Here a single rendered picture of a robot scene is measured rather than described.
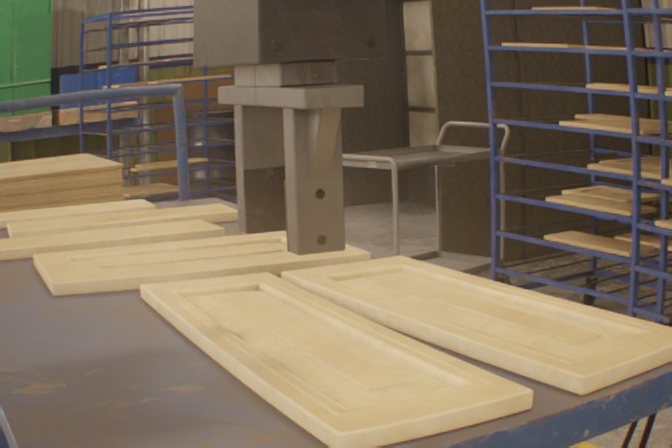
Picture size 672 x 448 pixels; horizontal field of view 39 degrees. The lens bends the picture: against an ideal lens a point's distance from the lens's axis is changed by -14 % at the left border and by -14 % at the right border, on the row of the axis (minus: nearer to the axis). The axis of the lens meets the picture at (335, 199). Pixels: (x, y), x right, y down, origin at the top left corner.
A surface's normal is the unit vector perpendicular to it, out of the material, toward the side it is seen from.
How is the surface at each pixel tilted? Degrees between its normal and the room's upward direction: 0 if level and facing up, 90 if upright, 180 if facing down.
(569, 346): 11
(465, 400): 0
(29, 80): 90
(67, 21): 90
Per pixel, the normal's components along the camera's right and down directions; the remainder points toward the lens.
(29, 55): 0.44, 0.11
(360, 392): -0.21, -0.96
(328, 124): 0.39, 0.51
